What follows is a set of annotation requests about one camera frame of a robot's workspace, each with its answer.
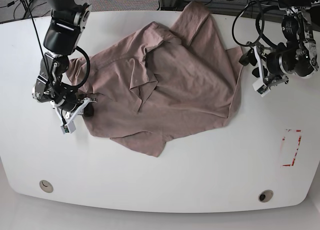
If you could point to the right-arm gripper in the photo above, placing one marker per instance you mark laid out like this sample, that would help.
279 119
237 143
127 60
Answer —
67 111

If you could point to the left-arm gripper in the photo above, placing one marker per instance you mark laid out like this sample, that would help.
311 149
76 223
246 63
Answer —
269 67

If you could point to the dusty pink T-shirt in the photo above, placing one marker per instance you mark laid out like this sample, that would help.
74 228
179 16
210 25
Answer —
162 83

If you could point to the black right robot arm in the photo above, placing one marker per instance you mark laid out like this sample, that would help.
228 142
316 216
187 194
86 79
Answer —
68 21

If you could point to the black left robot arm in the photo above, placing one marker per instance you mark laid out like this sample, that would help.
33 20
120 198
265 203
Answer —
301 55

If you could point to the red tape marking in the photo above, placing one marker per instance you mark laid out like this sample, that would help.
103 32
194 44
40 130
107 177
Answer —
290 144

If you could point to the left table grommet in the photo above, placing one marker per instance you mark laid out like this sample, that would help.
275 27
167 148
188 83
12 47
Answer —
46 186

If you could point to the table grommet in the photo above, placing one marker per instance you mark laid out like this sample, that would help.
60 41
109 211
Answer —
46 186
265 196

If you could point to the right table grommet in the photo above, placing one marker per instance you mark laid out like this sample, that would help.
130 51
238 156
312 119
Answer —
265 196

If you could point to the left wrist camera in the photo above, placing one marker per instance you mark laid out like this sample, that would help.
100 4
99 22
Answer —
260 87

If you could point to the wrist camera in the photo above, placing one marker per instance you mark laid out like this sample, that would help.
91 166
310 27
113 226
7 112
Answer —
68 128
260 87

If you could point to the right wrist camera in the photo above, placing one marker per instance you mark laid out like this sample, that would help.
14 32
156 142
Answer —
68 128

